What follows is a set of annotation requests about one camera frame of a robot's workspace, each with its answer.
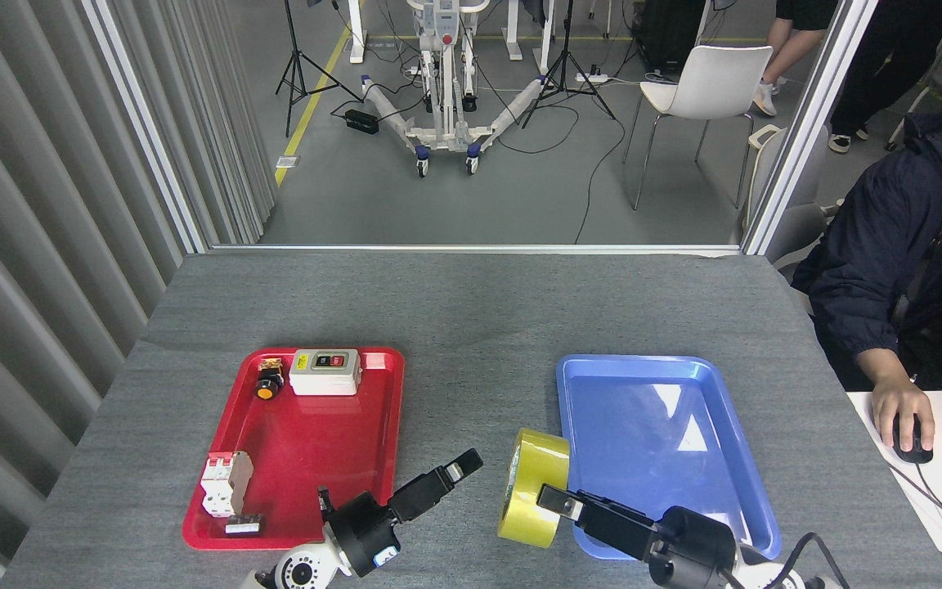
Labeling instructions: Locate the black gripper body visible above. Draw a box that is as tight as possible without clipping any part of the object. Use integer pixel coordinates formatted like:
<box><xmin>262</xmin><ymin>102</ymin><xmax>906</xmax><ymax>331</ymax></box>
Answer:
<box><xmin>317</xmin><ymin>488</ymin><xmax>403</xmax><ymax>578</ymax></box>
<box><xmin>647</xmin><ymin>506</ymin><xmax>739</xmax><ymax>588</ymax></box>

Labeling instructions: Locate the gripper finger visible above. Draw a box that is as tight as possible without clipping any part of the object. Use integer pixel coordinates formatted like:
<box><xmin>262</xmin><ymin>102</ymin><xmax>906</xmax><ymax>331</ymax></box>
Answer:
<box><xmin>536</xmin><ymin>483</ymin><xmax>660</xmax><ymax>563</ymax></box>
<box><xmin>388</xmin><ymin>447</ymin><xmax>486</xmax><ymax>525</ymax></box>

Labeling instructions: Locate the yellow tape roll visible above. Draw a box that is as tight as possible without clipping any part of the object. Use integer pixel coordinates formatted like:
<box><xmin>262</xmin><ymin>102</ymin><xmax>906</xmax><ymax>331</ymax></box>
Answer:
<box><xmin>497</xmin><ymin>428</ymin><xmax>572</xmax><ymax>549</ymax></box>

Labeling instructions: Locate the black computer mouse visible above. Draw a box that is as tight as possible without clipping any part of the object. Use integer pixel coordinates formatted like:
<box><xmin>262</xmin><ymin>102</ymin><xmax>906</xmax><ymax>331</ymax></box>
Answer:
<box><xmin>893</xmin><ymin>413</ymin><xmax>934</xmax><ymax>465</ymax></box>

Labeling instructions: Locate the person's hand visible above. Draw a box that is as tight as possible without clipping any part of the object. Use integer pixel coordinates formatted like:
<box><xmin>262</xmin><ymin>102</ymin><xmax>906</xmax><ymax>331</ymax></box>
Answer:
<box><xmin>871</xmin><ymin>379</ymin><xmax>936</xmax><ymax>453</ymax></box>

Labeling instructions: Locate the red plastic tray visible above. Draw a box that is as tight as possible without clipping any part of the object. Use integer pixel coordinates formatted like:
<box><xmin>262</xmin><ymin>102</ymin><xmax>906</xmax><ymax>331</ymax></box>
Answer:
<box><xmin>182</xmin><ymin>347</ymin><xmax>405</xmax><ymax>551</ymax></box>

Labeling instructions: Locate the blue plastic tray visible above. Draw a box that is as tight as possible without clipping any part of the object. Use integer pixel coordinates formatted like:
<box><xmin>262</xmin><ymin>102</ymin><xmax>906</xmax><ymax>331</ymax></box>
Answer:
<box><xmin>556</xmin><ymin>354</ymin><xmax>783</xmax><ymax>563</ymax></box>

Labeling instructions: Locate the white circuit breaker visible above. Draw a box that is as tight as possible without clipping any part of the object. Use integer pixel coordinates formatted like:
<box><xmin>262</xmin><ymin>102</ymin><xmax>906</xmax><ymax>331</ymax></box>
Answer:
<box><xmin>200</xmin><ymin>451</ymin><xmax>254</xmax><ymax>518</ymax></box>

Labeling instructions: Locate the black yellow push button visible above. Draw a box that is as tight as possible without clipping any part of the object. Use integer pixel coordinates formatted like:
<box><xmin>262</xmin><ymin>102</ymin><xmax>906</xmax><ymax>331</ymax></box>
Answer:
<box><xmin>254</xmin><ymin>357</ymin><xmax>285</xmax><ymax>401</ymax></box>

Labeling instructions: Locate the grey office chair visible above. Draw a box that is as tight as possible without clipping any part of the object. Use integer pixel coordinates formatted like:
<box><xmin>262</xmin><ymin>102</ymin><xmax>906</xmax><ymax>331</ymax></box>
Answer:
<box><xmin>747</xmin><ymin>123</ymin><xmax>832</xmax><ymax>267</ymax></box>

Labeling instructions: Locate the person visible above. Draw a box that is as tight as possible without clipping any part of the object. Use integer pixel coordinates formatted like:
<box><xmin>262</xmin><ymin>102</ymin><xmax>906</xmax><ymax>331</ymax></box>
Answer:
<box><xmin>792</xmin><ymin>110</ymin><xmax>942</xmax><ymax>393</ymax></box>
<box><xmin>753</xmin><ymin>0</ymin><xmax>838</xmax><ymax>117</ymax></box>
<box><xmin>829</xmin><ymin>0</ymin><xmax>942</xmax><ymax>155</ymax></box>

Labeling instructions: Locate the white stand on wheels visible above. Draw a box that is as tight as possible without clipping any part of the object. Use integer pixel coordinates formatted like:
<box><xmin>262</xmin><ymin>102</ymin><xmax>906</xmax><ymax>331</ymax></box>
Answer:
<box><xmin>361</xmin><ymin>0</ymin><xmax>550</xmax><ymax>177</ymax></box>

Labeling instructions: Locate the white plastic chair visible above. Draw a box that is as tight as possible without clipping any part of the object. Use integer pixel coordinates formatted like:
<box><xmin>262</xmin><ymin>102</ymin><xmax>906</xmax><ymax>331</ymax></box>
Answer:
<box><xmin>623</xmin><ymin>45</ymin><xmax>774</xmax><ymax>211</ymax></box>

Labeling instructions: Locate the white table leg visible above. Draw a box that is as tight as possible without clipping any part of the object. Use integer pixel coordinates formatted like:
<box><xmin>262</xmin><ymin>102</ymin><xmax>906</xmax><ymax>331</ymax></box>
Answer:
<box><xmin>540</xmin><ymin>0</ymin><xmax>558</xmax><ymax>74</ymax></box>
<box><xmin>346</xmin><ymin>0</ymin><xmax>368</xmax><ymax>65</ymax></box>
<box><xmin>502</xmin><ymin>0</ymin><xmax>523</xmax><ymax>61</ymax></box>

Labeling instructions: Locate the black tripod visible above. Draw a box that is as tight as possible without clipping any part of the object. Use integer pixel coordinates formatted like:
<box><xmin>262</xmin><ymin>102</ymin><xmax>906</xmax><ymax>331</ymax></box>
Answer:
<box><xmin>276</xmin><ymin>0</ymin><xmax>363</xmax><ymax>138</ymax></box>
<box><xmin>520</xmin><ymin>0</ymin><xmax>617</xmax><ymax>130</ymax></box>

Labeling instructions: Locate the black equipment case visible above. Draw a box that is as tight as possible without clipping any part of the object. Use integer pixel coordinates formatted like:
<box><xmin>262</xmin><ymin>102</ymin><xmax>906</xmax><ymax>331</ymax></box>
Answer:
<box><xmin>637</xmin><ymin>0</ymin><xmax>709</xmax><ymax>73</ymax></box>

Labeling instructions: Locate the white two-button switch box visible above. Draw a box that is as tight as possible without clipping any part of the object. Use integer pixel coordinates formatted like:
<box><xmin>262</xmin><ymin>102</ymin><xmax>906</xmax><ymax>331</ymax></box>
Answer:
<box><xmin>289</xmin><ymin>349</ymin><xmax>363</xmax><ymax>397</ymax></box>

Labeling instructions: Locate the silver horizontal rail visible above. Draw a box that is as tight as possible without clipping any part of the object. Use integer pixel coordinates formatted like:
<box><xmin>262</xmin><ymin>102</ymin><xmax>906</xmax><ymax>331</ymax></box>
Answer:
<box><xmin>208</xmin><ymin>243</ymin><xmax>746</xmax><ymax>256</ymax></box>

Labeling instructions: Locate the silver post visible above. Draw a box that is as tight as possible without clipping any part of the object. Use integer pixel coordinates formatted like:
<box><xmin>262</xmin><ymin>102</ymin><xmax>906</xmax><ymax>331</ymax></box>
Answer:
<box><xmin>739</xmin><ymin>0</ymin><xmax>879</xmax><ymax>256</ymax></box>

